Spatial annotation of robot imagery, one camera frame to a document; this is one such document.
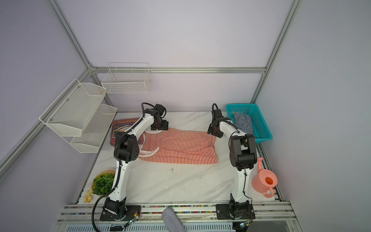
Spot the navy white striped tank top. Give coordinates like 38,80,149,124
233,112,254,134

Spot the red white striped tank top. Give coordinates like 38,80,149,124
139,128,218,165

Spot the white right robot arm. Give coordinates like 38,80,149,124
208,118,258,223

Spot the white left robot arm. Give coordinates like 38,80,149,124
101,109,169,221

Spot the folded red graphic tank top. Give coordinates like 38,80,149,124
110,118,138,147

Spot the teal plastic basket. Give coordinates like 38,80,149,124
226,103,272,144

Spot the pink watering can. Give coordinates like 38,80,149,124
252,157,278,198

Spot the green potted plant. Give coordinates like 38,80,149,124
92,170,116,196

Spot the grey foam microphone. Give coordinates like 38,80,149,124
162,207,186,232

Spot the yellow toy on floor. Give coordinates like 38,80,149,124
83,190,93,204

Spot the white wire wall basket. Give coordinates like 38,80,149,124
101,62,152,94

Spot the white mesh wall shelf lower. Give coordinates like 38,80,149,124
70,104,117,153

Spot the white mesh wall shelf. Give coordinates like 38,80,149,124
39,79,107,137
70,104,117,153

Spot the white mesh wall shelf upper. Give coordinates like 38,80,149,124
39,79,107,137

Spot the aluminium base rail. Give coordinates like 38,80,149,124
53,202,302,232

